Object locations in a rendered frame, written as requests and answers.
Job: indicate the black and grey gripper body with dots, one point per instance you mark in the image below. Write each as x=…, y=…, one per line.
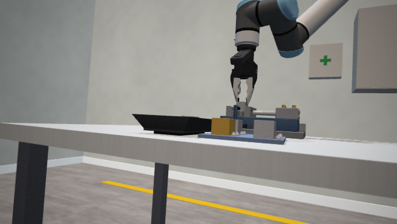
x=244, y=70

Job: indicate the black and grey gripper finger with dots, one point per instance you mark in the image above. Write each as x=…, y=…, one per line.
x=250, y=83
x=235, y=82

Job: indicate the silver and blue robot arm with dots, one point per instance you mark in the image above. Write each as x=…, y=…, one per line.
x=289, y=34

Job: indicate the yellow brass block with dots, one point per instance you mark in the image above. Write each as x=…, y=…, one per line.
x=222, y=126

